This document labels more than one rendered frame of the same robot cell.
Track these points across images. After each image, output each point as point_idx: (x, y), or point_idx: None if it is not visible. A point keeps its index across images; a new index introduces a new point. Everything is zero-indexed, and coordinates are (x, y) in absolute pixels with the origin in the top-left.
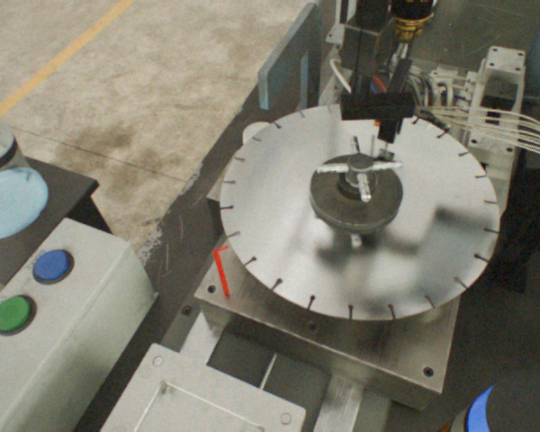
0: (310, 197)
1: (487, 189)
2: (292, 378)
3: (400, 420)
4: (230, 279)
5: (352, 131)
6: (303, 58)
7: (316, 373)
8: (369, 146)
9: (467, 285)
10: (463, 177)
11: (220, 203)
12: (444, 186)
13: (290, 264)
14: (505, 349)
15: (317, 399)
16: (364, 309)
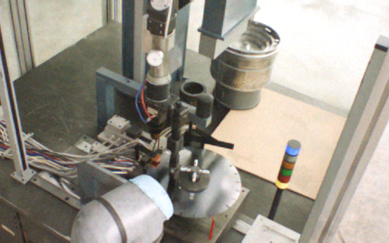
0: (194, 191)
1: (199, 148)
2: (231, 239)
3: (246, 213)
4: (203, 237)
5: (164, 173)
6: (94, 181)
7: (229, 231)
8: (172, 170)
9: (232, 164)
10: (193, 151)
11: (191, 217)
12: (196, 158)
13: (220, 201)
14: None
15: (238, 233)
16: (237, 188)
